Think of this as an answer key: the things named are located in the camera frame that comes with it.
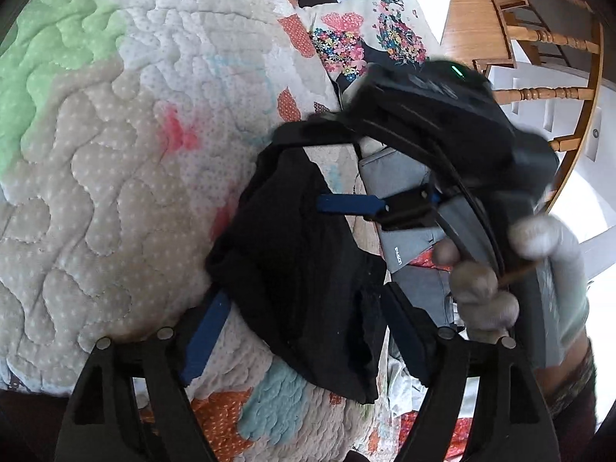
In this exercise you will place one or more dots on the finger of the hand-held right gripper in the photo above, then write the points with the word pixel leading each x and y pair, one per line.
pixel 346 204

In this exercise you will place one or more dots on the black pants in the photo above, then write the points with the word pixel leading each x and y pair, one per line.
pixel 298 274

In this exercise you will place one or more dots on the floral patterned cloth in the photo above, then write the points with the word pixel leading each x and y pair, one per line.
pixel 385 24

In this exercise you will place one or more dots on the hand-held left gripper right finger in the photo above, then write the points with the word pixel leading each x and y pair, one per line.
pixel 404 332

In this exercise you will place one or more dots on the person's right hand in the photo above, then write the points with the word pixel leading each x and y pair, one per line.
pixel 481 308

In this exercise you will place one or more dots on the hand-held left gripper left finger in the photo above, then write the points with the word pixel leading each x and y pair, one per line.
pixel 207 337

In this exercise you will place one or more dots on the white towel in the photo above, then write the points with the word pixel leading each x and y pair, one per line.
pixel 397 394

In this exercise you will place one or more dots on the wooden chair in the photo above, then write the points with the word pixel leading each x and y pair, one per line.
pixel 544 36

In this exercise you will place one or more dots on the quilted patchwork bed blanket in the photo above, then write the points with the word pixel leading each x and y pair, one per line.
pixel 96 154

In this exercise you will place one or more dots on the red floral cloth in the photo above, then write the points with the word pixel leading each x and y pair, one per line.
pixel 452 433

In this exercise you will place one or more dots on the grey folded garment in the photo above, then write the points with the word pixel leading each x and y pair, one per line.
pixel 409 250

